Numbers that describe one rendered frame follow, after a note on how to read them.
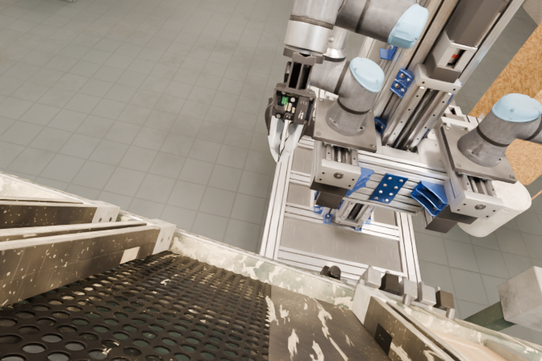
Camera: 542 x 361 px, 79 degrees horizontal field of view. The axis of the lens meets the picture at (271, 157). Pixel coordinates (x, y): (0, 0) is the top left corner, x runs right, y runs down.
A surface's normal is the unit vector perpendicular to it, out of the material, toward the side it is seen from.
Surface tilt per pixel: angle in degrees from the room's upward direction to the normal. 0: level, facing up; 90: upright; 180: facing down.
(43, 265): 90
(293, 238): 0
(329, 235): 0
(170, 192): 0
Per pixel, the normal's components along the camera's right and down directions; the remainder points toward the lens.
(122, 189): 0.15, -0.65
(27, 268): 0.95, 0.29
